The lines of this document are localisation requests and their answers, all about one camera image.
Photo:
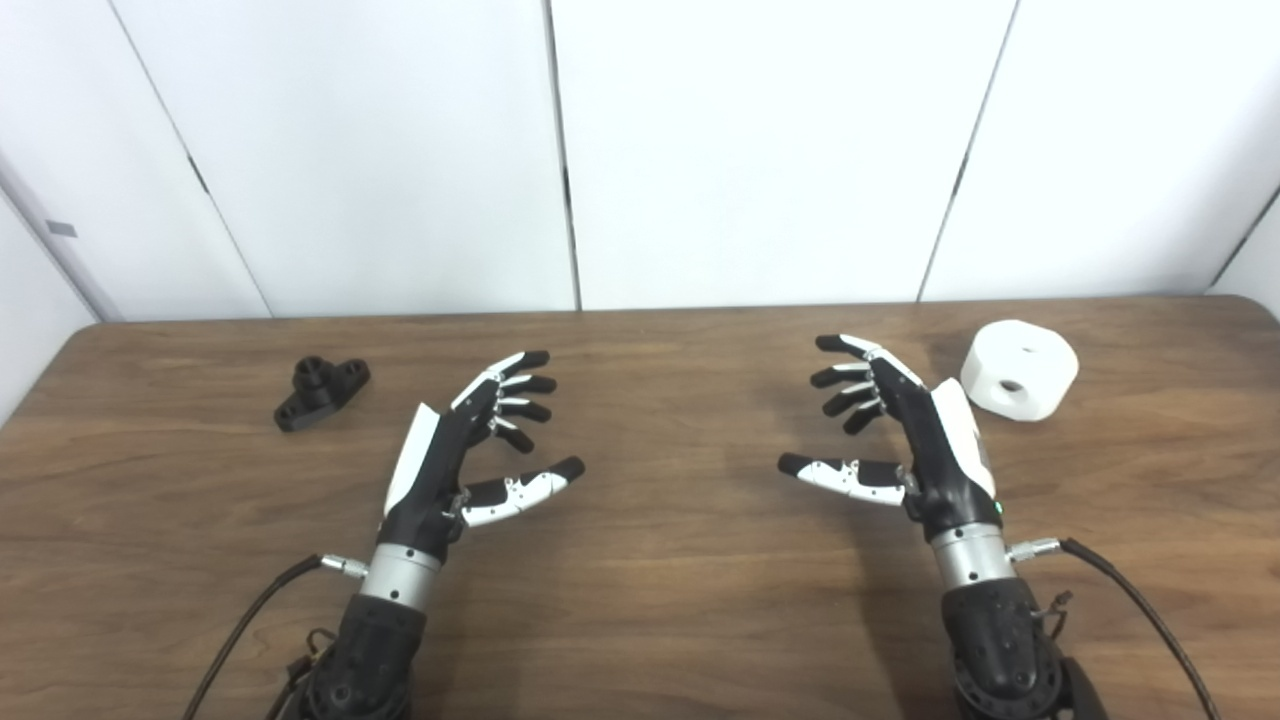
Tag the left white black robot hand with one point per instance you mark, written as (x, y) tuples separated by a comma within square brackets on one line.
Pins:
[(430, 490)]

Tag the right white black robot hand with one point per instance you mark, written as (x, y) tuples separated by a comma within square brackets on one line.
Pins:
[(945, 470)]

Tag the round white plastic piece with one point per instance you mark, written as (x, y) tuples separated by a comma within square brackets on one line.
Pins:
[(990, 360)]

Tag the black plastic holder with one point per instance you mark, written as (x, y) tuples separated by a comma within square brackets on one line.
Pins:
[(320, 395)]

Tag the small grey wall label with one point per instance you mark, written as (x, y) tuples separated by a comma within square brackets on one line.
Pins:
[(61, 229)]

